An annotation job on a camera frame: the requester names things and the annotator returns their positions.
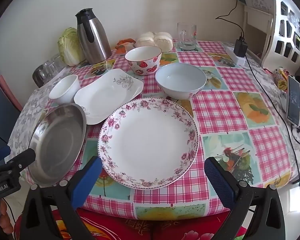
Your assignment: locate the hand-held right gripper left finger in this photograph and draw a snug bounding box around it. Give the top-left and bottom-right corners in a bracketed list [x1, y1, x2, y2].
[15, 156, 103, 240]

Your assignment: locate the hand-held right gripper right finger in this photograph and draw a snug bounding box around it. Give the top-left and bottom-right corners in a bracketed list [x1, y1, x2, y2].
[204, 156, 287, 240]

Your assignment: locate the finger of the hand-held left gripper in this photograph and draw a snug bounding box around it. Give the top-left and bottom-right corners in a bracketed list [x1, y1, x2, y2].
[4, 148, 37, 174]
[0, 145, 12, 167]

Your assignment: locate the stainless steel round plate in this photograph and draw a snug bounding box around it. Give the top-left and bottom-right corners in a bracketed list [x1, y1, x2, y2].
[27, 103, 87, 187]

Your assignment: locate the pink floral rimmed plate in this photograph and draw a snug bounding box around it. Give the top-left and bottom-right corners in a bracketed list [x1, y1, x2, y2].
[97, 98, 199, 190]

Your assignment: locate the small white bowl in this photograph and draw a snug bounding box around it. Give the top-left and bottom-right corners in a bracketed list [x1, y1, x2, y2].
[49, 74, 81, 105]

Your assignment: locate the white rectangular plate grey floral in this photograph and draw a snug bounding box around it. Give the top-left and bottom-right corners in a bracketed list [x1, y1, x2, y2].
[74, 69, 144, 125]

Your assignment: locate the large white bowl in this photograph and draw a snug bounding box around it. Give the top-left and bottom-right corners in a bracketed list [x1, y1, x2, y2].
[155, 63, 207, 99]

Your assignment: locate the strawberry print bowl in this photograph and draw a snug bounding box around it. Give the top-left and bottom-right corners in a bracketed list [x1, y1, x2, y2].
[125, 46, 162, 76]

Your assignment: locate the person's left hand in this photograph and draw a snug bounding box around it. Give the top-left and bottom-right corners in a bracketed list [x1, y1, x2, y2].
[0, 199, 15, 234]

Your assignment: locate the dark furniture with pink edge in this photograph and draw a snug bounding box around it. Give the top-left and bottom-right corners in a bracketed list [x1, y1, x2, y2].
[0, 75, 23, 150]

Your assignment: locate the grey floral tablecloth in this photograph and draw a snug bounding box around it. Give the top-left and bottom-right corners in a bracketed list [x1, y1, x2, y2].
[7, 52, 300, 188]

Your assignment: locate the red floral cloth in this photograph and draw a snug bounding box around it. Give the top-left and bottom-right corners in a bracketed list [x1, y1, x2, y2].
[14, 205, 250, 240]

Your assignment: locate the pink plaid tablecloth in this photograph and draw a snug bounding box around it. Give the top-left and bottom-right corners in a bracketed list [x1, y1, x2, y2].
[27, 39, 300, 220]

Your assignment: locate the clear glass cup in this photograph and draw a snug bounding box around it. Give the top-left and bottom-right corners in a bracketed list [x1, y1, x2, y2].
[43, 59, 58, 74]
[54, 54, 67, 70]

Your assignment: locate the smartphone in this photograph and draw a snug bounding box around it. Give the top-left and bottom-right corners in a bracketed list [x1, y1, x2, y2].
[286, 75, 300, 126]

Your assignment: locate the napa cabbage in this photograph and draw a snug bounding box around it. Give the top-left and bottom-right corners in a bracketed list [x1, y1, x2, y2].
[57, 27, 87, 67]

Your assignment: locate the yellow snack packet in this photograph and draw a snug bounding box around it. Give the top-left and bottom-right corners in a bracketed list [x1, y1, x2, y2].
[272, 67, 289, 92]

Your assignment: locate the white power strip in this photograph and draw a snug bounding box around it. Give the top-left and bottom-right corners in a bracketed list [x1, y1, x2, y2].
[226, 46, 246, 65]

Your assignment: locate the stainless steel thermos jug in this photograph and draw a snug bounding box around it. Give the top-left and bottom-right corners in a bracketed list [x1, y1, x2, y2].
[75, 8, 112, 65]

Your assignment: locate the black charger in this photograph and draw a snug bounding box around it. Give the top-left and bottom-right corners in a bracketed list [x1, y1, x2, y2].
[234, 33, 248, 58]

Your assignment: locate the orange snack packet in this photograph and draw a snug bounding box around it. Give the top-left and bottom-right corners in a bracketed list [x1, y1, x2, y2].
[115, 38, 137, 54]

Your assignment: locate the glass beer mug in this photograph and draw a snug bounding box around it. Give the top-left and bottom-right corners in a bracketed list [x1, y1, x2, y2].
[177, 22, 197, 50]

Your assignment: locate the bag of steamed buns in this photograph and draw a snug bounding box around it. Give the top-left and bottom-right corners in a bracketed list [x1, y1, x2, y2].
[135, 31, 174, 52]

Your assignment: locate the white laundry basket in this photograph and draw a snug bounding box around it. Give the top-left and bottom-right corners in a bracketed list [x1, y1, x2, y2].
[242, 0, 300, 67]

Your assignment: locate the black phone cable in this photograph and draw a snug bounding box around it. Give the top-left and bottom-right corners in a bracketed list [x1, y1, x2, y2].
[244, 55, 300, 188]

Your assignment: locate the black charger cable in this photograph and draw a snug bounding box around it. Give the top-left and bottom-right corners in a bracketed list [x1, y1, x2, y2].
[215, 0, 244, 40]

